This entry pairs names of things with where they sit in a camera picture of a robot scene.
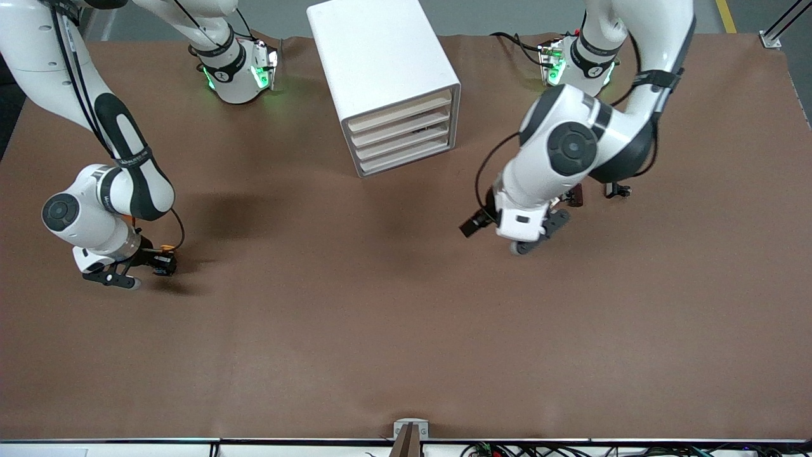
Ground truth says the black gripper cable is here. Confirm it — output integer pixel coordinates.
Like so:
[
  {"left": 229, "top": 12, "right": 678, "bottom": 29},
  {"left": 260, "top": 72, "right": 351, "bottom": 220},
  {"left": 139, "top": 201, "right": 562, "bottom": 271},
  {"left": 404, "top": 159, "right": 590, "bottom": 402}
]
[
  {"left": 54, "top": 0, "right": 187, "bottom": 252},
  {"left": 475, "top": 130, "right": 527, "bottom": 211}
]

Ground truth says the black cable tangle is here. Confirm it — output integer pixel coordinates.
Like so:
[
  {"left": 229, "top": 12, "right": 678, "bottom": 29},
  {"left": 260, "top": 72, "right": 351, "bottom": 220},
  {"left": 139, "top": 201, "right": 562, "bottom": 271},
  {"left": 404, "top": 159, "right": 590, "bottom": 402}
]
[{"left": 460, "top": 442, "right": 812, "bottom": 457}]

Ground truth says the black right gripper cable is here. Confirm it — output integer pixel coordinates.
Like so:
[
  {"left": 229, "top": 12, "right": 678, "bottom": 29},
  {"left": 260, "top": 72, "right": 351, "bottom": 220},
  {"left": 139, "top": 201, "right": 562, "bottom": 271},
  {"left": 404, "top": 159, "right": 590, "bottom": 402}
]
[{"left": 54, "top": 0, "right": 187, "bottom": 252}]

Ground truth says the yellow floor tape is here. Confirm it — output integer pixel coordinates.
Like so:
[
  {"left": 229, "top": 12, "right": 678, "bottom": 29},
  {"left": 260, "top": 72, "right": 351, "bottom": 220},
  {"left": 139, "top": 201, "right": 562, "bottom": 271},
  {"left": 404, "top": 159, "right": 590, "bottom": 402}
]
[{"left": 715, "top": 0, "right": 738, "bottom": 34}]

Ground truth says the brown table cover sheet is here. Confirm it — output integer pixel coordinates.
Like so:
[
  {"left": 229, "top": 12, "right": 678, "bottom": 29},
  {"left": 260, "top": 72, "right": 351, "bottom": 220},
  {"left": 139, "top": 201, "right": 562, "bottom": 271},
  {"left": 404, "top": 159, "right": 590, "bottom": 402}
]
[{"left": 0, "top": 33, "right": 812, "bottom": 440}]

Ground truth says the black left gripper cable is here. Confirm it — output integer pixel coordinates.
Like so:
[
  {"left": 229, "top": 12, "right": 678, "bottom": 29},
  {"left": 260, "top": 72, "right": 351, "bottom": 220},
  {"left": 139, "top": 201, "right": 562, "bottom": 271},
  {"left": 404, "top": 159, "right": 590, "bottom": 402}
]
[{"left": 475, "top": 130, "right": 527, "bottom": 211}]

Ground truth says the grey metal bracket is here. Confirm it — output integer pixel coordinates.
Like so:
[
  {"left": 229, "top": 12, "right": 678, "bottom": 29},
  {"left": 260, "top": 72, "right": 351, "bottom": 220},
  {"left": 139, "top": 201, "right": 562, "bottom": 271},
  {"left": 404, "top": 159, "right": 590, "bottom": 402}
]
[{"left": 393, "top": 418, "right": 430, "bottom": 441}]

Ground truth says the white drawer cabinet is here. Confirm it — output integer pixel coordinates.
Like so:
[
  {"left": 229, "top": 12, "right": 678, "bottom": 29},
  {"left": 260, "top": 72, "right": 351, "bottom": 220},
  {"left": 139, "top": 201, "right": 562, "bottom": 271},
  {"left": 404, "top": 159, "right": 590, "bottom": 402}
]
[{"left": 307, "top": 0, "right": 462, "bottom": 178}]

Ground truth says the cream plastic drawer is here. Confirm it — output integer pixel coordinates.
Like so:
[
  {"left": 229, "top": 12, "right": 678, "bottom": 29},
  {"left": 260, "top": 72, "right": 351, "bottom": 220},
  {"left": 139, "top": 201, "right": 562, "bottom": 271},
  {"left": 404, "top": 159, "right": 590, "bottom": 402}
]
[
  {"left": 350, "top": 107, "right": 454, "bottom": 148},
  {"left": 354, "top": 122, "right": 455, "bottom": 162},
  {"left": 358, "top": 136, "right": 457, "bottom": 176},
  {"left": 346, "top": 89, "right": 454, "bottom": 134}
]

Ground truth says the brown tapered bar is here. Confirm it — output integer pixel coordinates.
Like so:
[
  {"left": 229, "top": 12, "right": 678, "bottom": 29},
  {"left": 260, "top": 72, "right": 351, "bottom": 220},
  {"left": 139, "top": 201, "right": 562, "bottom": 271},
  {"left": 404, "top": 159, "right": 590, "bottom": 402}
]
[{"left": 388, "top": 423, "right": 423, "bottom": 457}]

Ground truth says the black left base cable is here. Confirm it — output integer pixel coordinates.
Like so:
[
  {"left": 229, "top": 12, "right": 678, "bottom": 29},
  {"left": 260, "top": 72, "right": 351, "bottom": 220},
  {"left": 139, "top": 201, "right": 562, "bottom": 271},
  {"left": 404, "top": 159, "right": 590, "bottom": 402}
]
[{"left": 490, "top": 30, "right": 547, "bottom": 69}]

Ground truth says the yellow mushroom push button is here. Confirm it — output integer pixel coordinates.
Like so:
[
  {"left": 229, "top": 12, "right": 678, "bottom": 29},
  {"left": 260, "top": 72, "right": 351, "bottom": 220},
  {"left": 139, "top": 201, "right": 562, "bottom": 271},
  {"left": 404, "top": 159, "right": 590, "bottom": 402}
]
[{"left": 152, "top": 244, "right": 180, "bottom": 277}]

